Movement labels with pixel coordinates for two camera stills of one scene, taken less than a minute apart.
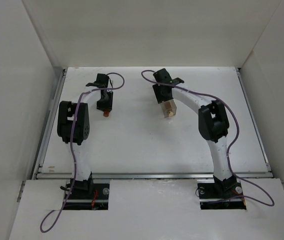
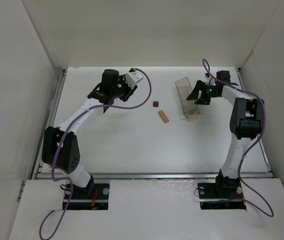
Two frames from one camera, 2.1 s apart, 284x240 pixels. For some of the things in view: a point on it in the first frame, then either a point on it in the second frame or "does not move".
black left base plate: [82, 200] does not move
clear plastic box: [169, 108] -> [189, 108]
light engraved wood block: [169, 110] -> [163, 116]
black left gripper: [104, 105] -> [128, 92]
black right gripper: [162, 97] -> [204, 91]
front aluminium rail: [151, 175] does not move
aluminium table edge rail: [255, 122] does not move
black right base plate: [210, 198] does not move
